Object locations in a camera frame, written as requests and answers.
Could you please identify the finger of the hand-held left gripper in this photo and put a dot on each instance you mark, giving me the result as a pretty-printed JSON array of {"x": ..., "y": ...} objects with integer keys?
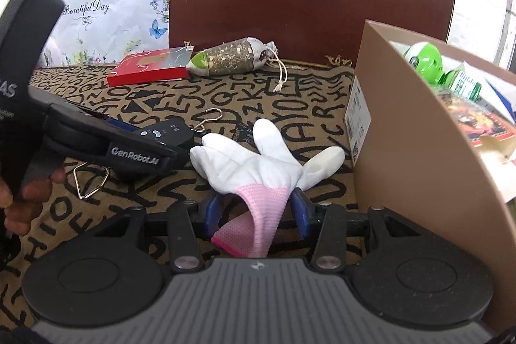
[{"x": 121, "y": 125}]

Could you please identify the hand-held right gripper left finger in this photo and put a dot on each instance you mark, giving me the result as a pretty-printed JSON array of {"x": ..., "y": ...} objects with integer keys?
[{"x": 213, "y": 217}]

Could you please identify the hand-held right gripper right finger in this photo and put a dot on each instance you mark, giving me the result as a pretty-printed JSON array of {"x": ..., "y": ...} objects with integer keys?
[{"x": 300, "y": 217}]

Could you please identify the black luggage scale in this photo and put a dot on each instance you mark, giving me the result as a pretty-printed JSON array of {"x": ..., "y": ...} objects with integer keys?
[{"x": 161, "y": 132}]

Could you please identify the white and pink glove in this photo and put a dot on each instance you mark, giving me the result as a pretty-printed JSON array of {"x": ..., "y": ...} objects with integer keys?
[{"x": 258, "y": 170}]

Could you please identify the brown cardboard box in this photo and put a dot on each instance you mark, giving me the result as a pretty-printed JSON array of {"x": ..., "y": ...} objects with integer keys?
[{"x": 403, "y": 146}]

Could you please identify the person's left hand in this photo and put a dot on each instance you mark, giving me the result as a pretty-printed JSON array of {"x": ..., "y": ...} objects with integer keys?
[{"x": 28, "y": 207}]

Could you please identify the red gift box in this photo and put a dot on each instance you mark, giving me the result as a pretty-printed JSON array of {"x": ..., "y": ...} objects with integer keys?
[{"x": 153, "y": 66}]

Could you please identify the white floral plastic bag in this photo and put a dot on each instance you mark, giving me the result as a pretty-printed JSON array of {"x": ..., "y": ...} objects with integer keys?
[{"x": 109, "y": 9}]

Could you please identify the letter-printed brown cloth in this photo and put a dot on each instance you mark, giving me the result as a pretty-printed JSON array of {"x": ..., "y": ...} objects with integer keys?
[{"x": 250, "y": 102}]

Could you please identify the dried herb sachet bag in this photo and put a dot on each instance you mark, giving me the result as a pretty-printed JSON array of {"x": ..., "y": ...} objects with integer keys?
[{"x": 229, "y": 58}]

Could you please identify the red printed packet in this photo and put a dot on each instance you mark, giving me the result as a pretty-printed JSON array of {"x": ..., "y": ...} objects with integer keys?
[{"x": 475, "y": 118}]

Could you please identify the green plastic bottle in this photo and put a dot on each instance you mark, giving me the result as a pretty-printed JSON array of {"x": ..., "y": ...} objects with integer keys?
[{"x": 427, "y": 60}]

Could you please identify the white paper carton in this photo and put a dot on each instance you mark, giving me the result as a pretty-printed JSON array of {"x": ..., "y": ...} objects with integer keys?
[{"x": 492, "y": 86}]

